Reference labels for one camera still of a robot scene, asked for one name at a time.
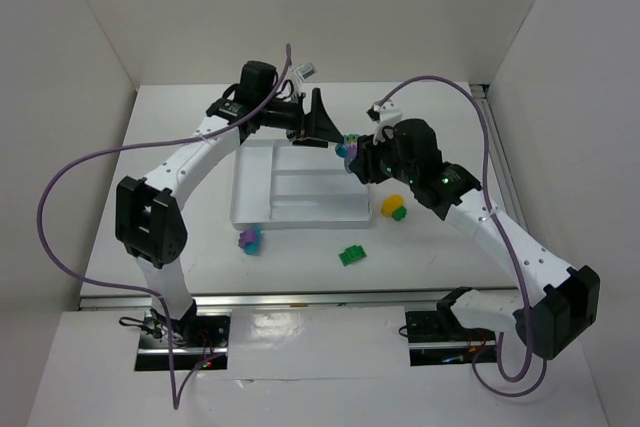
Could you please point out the purple lego brick front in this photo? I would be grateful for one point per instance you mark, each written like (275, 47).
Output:
(247, 238)

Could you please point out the green lego brick small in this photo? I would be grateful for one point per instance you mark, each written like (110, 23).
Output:
(399, 213)

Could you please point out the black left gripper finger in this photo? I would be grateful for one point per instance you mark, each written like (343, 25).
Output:
(310, 142)
(320, 125)

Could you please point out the aluminium right side rail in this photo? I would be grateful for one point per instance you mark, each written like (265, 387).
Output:
(503, 174)

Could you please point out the white divided plastic tray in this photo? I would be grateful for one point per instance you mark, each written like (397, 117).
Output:
(277, 186)

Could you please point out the purple lego brick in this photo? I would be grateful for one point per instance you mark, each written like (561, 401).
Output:
(247, 238)
(350, 159)

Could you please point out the aluminium front rail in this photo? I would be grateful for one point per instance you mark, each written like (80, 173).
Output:
(277, 300)

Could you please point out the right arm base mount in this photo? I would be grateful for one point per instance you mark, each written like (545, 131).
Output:
(434, 342)

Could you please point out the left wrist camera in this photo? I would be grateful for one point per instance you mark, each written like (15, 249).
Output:
(300, 75)

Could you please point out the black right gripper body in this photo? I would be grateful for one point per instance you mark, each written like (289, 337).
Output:
(363, 163)

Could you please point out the teal lego brick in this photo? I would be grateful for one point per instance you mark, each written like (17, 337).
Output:
(347, 140)
(255, 249)

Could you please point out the teal lego brick front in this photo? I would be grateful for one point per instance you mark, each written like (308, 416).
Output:
(255, 249)

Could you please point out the yellow lego brick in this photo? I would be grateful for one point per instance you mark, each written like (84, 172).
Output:
(391, 204)

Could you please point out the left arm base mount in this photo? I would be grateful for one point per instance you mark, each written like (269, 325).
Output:
(206, 342)

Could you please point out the aluminium rail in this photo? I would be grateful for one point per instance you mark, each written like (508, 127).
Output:
(277, 300)
(503, 174)

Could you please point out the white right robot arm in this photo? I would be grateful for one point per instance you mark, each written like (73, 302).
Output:
(556, 302)

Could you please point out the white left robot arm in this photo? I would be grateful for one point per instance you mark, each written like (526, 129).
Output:
(148, 220)

